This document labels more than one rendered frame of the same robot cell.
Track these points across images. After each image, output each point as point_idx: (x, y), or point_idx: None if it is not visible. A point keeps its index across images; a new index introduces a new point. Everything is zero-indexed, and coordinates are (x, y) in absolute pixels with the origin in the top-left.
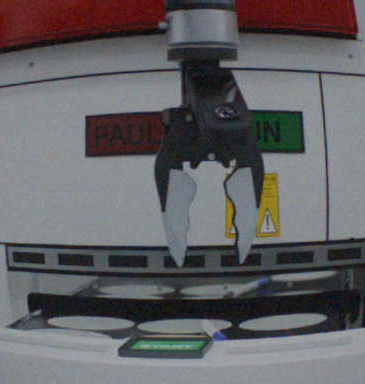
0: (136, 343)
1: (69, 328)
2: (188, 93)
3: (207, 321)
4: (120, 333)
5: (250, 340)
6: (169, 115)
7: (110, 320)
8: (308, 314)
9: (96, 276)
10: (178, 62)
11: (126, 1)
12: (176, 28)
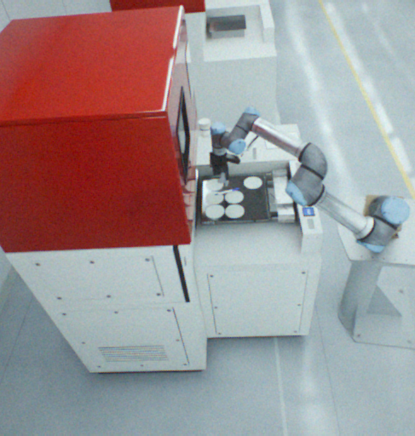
0: None
1: (224, 212)
2: (225, 160)
3: (219, 192)
4: (226, 204)
5: (292, 171)
6: (223, 166)
7: (210, 209)
8: (207, 181)
9: (194, 208)
10: (211, 157)
11: (196, 152)
12: (225, 150)
